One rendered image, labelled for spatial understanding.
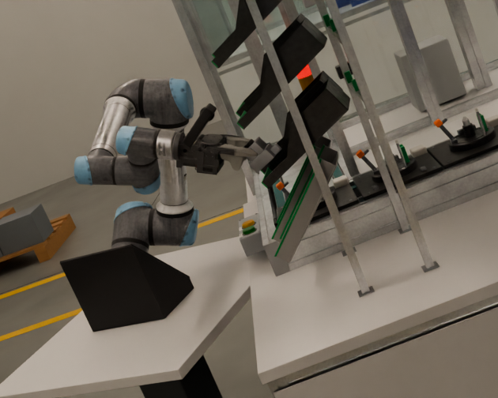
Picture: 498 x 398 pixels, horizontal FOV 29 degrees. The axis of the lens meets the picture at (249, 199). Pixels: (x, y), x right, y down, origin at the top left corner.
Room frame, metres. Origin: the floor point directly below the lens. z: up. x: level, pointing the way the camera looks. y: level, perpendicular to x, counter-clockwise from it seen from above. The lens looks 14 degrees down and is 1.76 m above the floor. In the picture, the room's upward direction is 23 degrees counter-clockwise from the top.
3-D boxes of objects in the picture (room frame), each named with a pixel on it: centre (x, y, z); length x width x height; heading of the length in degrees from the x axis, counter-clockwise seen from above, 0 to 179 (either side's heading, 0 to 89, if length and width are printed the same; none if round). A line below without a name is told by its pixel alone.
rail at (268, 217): (3.05, -0.04, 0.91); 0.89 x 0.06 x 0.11; 176
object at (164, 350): (2.81, 0.39, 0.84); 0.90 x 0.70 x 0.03; 148
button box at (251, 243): (2.86, 0.03, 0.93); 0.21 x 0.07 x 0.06; 176
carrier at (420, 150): (2.74, -0.43, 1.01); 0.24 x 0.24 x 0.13; 86
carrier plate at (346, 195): (2.76, -0.18, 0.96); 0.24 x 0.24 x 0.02; 86
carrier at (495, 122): (2.73, -0.68, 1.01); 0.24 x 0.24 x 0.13; 86
